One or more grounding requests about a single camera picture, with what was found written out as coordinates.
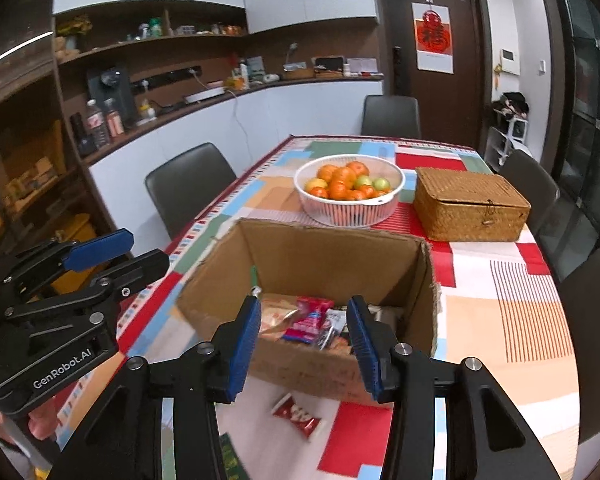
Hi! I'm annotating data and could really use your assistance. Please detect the glass sliding door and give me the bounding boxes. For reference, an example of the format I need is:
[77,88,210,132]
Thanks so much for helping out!
[532,0,600,286]

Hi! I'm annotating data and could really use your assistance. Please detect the woven basket with lid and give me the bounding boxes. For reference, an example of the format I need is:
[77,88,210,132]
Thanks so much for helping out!
[412,166,532,242]

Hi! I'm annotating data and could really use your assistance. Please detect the white lower cabinets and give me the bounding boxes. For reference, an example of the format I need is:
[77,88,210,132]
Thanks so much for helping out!
[87,80,385,221]

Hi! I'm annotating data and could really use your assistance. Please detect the white stool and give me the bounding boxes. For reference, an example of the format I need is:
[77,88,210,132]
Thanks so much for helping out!
[485,117,528,166]

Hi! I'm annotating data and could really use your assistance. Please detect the dark bottle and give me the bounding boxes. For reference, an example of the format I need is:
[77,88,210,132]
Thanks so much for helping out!
[70,114,96,156]

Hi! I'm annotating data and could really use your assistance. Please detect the white tray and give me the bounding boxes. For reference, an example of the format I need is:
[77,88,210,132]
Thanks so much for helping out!
[182,87,226,103]

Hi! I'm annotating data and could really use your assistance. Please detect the brown cardboard box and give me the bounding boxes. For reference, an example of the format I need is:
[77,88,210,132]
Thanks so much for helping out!
[176,217,443,406]

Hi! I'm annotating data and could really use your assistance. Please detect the yellow flowers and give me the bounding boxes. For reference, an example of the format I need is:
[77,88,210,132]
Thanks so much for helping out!
[55,14,93,38]

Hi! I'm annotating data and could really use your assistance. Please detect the person's left hand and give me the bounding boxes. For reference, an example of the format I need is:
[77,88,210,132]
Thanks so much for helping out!
[27,397,63,441]

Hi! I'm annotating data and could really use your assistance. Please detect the pile of oranges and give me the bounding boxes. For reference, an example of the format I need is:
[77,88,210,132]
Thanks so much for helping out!
[305,160,388,201]

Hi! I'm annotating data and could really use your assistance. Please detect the white fruit basket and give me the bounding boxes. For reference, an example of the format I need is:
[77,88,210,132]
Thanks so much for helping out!
[293,154,406,227]

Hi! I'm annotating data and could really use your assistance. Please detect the grey dining chair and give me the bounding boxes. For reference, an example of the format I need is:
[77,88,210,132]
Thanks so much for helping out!
[361,95,422,139]
[560,246,600,443]
[497,149,561,241]
[145,142,238,241]

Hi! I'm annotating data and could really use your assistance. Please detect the red snack packet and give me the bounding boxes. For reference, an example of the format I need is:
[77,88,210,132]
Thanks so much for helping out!
[271,392,327,442]

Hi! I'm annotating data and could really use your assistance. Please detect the white desk lamp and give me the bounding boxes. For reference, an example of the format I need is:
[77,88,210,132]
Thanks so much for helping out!
[282,42,306,73]

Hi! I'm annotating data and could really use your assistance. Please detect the red and white door poster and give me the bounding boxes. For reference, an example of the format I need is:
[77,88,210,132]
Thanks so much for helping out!
[411,2,453,72]

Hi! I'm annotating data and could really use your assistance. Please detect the green snack packet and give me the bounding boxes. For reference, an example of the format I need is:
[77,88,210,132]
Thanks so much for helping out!
[219,432,251,480]

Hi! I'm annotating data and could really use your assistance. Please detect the dark brown door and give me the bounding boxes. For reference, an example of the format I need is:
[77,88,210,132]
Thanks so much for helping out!
[370,0,496,153]

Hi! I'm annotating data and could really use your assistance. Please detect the black power strip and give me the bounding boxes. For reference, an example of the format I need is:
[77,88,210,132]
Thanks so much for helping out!
[132,65,203,92]

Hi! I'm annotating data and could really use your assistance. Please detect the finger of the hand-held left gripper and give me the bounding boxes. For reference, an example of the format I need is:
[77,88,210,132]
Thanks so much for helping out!
[5,249,171,331]
[0,228,134,301]

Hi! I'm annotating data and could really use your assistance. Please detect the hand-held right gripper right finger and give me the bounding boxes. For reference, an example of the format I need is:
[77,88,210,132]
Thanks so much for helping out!
[346,295,563,480]

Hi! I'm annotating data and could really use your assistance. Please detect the dark bag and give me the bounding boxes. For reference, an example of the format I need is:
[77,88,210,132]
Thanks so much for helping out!
[490,92,531,121]

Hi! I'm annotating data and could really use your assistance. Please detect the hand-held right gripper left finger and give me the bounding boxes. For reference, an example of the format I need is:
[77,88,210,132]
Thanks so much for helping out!
[47,294,263,480]

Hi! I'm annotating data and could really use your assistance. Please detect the pink snack packet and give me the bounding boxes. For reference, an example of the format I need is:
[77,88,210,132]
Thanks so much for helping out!
[281,297,335,345]

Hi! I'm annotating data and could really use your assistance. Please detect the white wall intercom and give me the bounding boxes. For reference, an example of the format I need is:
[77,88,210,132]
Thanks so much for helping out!
[500,48,521,76]

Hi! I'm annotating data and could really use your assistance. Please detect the clear water bottle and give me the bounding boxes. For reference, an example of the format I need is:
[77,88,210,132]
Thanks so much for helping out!
[102,99,126,137]
[85,100,111,148]

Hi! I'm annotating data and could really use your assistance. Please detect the black water dispenser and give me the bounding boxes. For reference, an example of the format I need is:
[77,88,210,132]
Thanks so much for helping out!
[86,65,138,128]

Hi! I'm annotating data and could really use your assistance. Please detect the beige snack packet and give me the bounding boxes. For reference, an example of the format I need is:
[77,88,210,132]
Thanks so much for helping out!
[260,297,301,343]

